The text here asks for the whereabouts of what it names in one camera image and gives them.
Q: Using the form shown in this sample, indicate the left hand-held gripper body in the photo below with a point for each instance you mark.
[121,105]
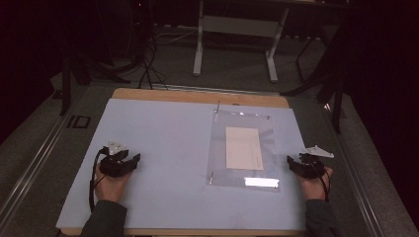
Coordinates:
[113,164]

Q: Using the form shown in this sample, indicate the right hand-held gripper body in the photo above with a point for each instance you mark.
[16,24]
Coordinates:
[313,164]

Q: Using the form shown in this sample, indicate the beige paper card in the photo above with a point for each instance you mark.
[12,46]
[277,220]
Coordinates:
[243,148]

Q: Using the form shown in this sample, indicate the clear acrylic frame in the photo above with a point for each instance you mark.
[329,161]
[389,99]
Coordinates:
[217,158]

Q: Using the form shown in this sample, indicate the person's right hand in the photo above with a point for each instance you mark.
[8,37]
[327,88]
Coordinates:
[311,189]

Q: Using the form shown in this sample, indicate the person's left hand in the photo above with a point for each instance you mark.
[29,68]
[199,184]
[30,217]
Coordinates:
[110,189]

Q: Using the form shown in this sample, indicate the pale blue paper sheet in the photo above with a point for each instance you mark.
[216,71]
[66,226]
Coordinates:
[164,148]

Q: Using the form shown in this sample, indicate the black metal stand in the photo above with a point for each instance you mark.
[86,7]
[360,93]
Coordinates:
[67,82]
[334,89]

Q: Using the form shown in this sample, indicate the wooden table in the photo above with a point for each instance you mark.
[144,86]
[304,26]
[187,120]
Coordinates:
[197,96]

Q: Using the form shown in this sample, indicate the metal floor rail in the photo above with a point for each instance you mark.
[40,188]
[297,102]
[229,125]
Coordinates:
[355,177]
[29,174]

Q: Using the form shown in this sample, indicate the white desk frame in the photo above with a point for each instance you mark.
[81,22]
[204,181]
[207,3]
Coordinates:
[237,26]

